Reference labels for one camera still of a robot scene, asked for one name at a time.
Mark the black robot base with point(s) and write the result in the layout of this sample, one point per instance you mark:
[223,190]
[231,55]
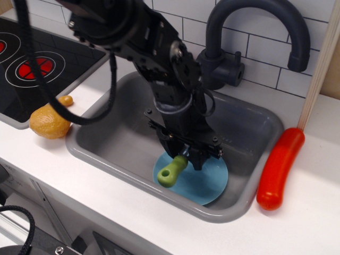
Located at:
[39,242]

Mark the grey plastic sink basin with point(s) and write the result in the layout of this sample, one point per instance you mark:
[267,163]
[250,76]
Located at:
[124,145]

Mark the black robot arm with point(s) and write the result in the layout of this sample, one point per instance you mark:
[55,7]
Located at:
[133,31]

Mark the red toy sausage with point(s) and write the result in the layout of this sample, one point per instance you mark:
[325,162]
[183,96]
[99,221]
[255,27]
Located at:
[277,167]

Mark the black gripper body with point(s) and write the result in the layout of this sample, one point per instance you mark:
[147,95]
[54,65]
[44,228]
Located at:
[187,125]

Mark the light wooden post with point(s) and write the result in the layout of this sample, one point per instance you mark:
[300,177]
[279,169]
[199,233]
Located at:
[322,65]

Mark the green handled grey spatula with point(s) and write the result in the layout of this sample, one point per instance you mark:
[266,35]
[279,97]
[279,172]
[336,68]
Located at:
[168,174]

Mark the dark grey toy faucet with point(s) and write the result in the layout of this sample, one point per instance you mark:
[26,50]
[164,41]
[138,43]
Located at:
[218,70]

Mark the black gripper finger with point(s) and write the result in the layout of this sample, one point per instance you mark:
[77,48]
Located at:
[170,143]
[197,158]

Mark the yellow toy chicken drumstick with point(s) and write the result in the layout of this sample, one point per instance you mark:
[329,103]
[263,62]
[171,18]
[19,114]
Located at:
[47,123]

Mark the blue plastic plate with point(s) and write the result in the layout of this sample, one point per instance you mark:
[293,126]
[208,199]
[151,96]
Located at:
[202,186]

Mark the black toy stovetop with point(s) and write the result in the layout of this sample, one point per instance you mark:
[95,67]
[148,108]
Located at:
[63,64]

